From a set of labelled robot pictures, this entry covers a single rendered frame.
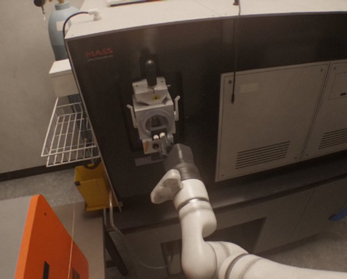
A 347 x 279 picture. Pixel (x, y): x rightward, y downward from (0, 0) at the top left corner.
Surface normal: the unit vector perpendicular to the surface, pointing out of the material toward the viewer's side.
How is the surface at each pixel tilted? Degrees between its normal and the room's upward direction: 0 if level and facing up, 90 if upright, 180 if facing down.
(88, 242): 0
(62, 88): 90
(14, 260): 0
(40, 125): 90
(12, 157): 90
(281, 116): 90
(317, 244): 0
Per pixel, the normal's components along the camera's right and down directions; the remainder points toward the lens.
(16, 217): -0.07, -0.77
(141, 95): 0.21, 0.62
